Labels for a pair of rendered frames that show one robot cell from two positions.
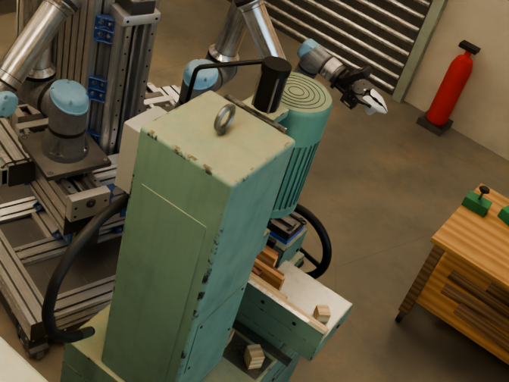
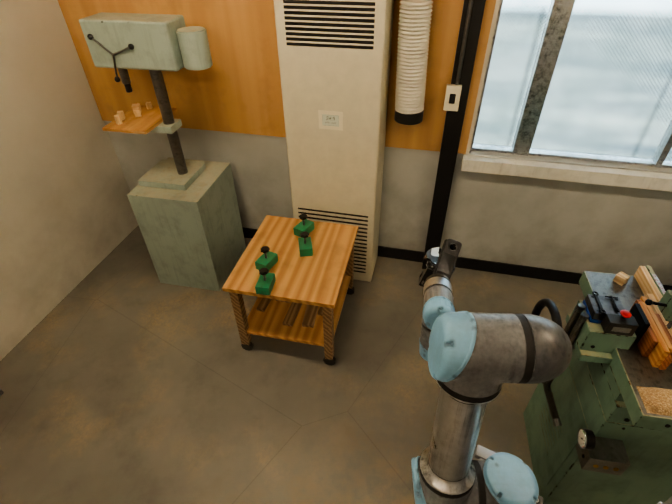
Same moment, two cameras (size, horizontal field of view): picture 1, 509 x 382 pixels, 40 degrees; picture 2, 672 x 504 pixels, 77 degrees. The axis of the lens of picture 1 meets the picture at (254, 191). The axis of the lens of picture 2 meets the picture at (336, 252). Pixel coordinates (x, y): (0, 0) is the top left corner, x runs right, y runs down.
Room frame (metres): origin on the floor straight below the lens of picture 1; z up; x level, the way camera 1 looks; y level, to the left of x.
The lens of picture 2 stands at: (2.59, 0.59, 1.99)
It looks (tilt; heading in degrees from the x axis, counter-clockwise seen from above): 39 degrees down; 257
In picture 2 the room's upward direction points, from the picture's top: 1 degrees counter-clockwise
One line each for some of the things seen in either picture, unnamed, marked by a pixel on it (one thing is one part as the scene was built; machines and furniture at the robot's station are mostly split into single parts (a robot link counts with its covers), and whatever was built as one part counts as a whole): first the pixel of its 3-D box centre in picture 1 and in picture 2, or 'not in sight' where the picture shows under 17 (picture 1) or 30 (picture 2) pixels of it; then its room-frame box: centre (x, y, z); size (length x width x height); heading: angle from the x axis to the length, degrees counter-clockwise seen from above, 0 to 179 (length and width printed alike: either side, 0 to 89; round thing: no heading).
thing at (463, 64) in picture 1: (451, 87); not in sight; (4.17, -1.00, 0.30); 0.19 x 0.18 x 0.60; 153
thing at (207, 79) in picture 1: (199, 82); (502, 489); (2.15, 0.30, 0.98); 0.13 x 0.12 x 0.14; 164
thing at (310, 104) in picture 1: (278, 146); not in sight; (1.37, -0.02, 1.35); 0.18 x 0.18 x 0.31
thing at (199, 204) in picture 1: (187, 264); not in sight; (1.10, 0.09, 1.16); 0.22 x 0.22 x 0.72; 67
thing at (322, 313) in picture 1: (322, 313); (621, 278); (1.32, -0.27, 0.92); 0.03 x 0.03 x 0.03; 18
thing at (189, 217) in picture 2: not in sight; (182, 165); (2.97, -1.84, 0.79); 0.62 x 0.48 x 1.58; 155
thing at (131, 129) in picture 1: (145, 151); not in sight; (1.13, 0.23, 1.40); 0.10 x 0.06 x 0.16; 157
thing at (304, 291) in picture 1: (253, 263); (623, 339); (1.47, -0.06, 0.87); 0.61 x 0.30 x 0.06; 67
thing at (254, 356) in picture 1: (254, 356); not in sight; (1.19, -0.13, 0.82); 0.04 x 0.04 x 0.05; 30
